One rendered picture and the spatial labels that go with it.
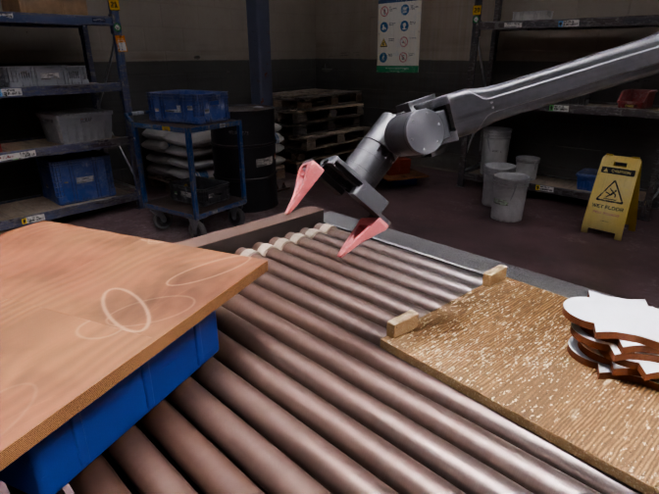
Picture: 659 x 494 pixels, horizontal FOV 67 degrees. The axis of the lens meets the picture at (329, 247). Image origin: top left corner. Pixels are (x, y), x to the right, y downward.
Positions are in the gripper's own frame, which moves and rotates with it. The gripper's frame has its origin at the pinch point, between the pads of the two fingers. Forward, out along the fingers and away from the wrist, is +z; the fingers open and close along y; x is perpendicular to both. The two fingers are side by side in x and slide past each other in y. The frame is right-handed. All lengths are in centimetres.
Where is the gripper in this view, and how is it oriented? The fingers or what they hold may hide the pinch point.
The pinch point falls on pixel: (317, 230)
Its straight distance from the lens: 69.1
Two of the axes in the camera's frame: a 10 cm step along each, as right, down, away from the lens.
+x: -3.0, -0.5, 9.5
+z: -6.0, 7.9, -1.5
